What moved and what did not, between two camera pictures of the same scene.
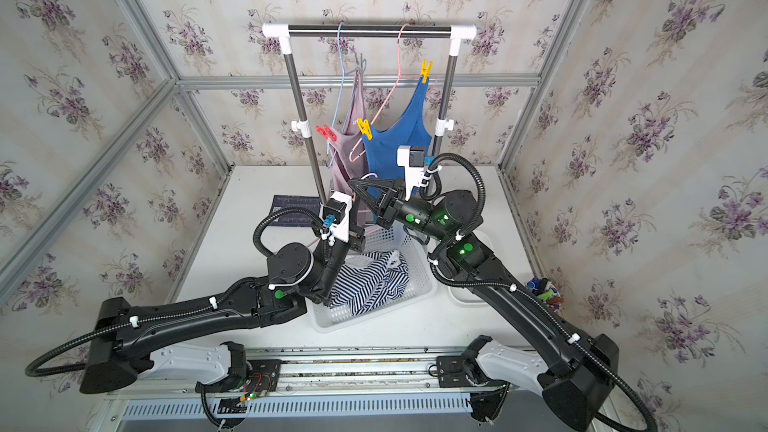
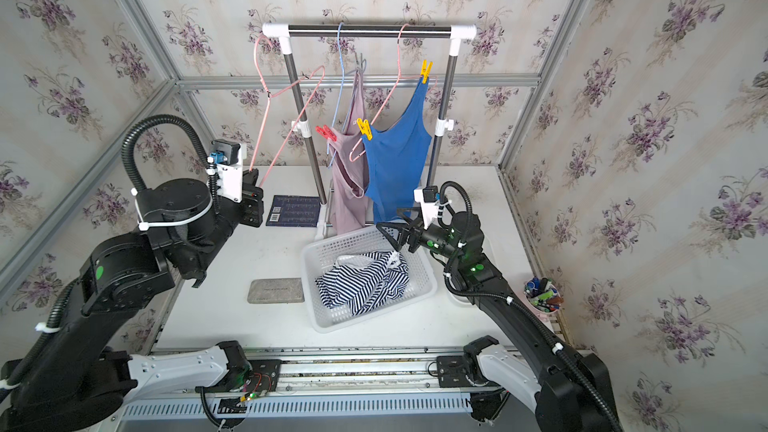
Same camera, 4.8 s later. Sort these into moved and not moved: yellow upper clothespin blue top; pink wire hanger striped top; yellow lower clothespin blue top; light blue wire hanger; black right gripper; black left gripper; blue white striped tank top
Moved: pink wire hanger striped top; black left gripper; black right gripper
Not moved: yellow lower clothespin blue top; blue white striped tank top; yellow upper clothespin blue top; light blue wire hanger
